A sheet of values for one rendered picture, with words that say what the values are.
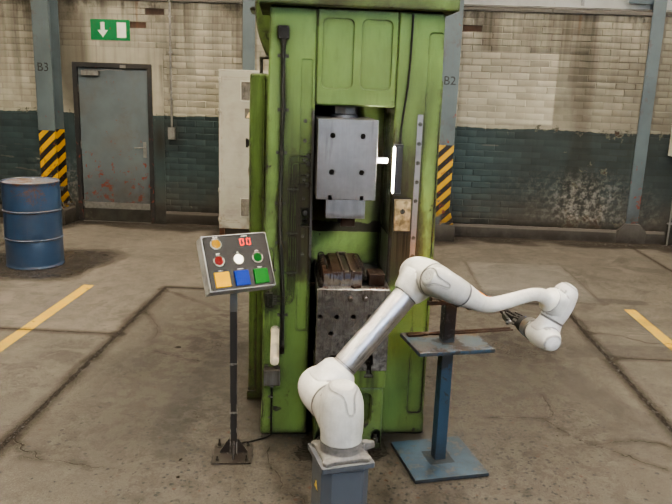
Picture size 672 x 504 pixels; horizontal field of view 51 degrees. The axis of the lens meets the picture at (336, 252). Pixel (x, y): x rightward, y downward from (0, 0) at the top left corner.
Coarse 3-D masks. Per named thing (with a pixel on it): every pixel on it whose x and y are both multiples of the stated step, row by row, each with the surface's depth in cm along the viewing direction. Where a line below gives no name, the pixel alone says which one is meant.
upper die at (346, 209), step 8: (328, 200) 353; (336, 200) 353; (344, 200) 353; (352, 200) 354; (360, 200) 354; (328, 208) 354; (336, 208) 354; (344, 208) 354; (352, 208) 355; (360, 208) 355; (328, 216) 355; (336, 216) 355; (344, 216) 355; (352, 216) 356; (360, 216) 356
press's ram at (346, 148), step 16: (320, 128) 344; (336, 128) 345; (352, 128) 345; (368, 128) 346; (320, 144) 346; (336, 144) 347; (352, 144) 347; (368, 144) 348; (320, 160) 348; (336, 160) 348; (352, 160) 349; (368, 160) 350; (384, 160) 369; (320, 176) 350; (336, 176) 350; (352, 176) 351; (368, 176) 351; (320, 192) 351; (336, 192) 352; (352, 192) 353; (368, 192) 353
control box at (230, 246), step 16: (208, 240) 336; (224, 240) 340; (240, 240) 343; (256, 240) 347; (208, 256) 334; (224, 256) 337; (208, 272) 331; (272, 272) 346; (208, 288) 330; (224, 288) 332; (240, 288) 336; (256, 288) 342
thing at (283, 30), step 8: (280, 32) 343; (288, 32) 343; (280, 56) 348; (288, 56) 348; (280, 128) 355; (280, 136) 355; (280, 144) 356; (280, 152) 357; (280, 160) 358; (280, 168) 359; (280, 176) 360; (280, 184) 361; (280, 192) 362; (280, 200) 363; (280, 208) 364; (280, 216) 365; (280, 224) 366; (280, 232) 367; (280, 240) 368; (280, 248) 369; (280, 256) 370; (280, 264) 371; (280, 272) 372; (280, 280) 373; (280, 320) 379; (280, 328) 380; (280, 336) 380; (280, 344) 380; (280, 352) 380
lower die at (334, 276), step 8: (328, 256) 394; (336, 256) 395; (328, 264) 380; (336, 264) 377; (352, 264) 377; (328, 272) 364; (336, 272) 362; (344, 272) 362; (352, 272) 362; (360, 272) 363; (328, 280) 362; (336, 280) 363; (344, 280) 363; (352, 280) 363; (360, 280) 364
